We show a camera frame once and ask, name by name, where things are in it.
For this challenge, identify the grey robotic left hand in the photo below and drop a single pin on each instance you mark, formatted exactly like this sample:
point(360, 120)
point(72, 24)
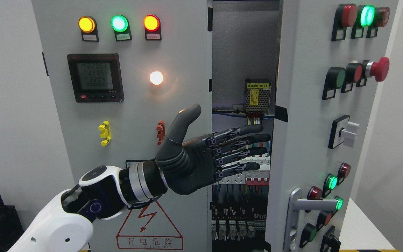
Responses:
point(202, 161)

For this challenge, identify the grey cabinet door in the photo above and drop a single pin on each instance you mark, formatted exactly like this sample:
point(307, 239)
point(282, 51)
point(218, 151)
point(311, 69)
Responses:
point(322, 46)
point(181, 49)

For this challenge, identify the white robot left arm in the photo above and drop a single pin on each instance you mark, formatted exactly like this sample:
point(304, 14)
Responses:
point(65, 224)

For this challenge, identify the red electric hazard sticker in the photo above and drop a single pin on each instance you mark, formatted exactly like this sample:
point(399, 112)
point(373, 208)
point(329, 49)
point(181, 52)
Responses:
point(149, 228)

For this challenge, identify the white socket breaker row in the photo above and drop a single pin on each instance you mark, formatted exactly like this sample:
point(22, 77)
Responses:
point(256, 177)

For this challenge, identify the white glowing indicator light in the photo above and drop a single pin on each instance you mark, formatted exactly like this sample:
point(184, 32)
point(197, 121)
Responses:
point(156, 77)

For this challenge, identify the metal mesh power supply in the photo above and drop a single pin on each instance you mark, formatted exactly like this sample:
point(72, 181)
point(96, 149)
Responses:
point(257, 95)

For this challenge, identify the black digital power meter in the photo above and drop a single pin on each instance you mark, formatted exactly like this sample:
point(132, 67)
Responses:
point(96, 77)

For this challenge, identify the red indicator light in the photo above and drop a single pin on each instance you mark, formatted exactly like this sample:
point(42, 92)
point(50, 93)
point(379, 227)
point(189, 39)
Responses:
point(151, 23)

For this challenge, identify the green indicator light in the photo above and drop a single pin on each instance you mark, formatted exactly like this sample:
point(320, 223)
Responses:
point(119, 23)

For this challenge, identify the yellow indicator light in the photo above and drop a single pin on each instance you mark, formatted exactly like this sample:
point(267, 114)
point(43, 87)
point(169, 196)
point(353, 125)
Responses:
point(87, 24)

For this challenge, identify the red emergency stop button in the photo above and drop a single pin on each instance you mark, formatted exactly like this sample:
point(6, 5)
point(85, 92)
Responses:
point(378, 70)

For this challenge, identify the white rotary selector switch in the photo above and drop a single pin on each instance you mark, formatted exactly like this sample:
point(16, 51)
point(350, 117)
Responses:
point(129, 163)

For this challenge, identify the silver door lever handle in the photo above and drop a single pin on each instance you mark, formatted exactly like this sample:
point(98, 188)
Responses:
point(293, 238)

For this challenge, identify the white knob selector switch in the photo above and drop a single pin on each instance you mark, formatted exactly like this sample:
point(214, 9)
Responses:
point(343, 131)

